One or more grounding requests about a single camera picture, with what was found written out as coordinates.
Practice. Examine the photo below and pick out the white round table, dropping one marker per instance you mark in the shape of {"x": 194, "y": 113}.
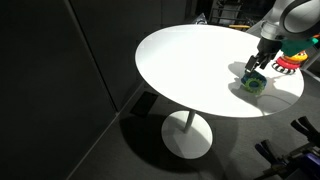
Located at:
{"x": 200, "y": 67}

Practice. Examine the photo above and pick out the green wrist camera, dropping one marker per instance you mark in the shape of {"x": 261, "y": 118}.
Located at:
{"x": 293, "y": 47}

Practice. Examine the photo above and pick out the purple clamp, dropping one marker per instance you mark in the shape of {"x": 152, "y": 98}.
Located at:
{"x": 302, "y": 163}

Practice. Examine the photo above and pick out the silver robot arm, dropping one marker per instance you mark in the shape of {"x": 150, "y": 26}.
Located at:
{"x": 287, "y": 20}

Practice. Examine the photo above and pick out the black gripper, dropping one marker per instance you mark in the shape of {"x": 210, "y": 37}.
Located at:
{"x": 267, "y": 50}

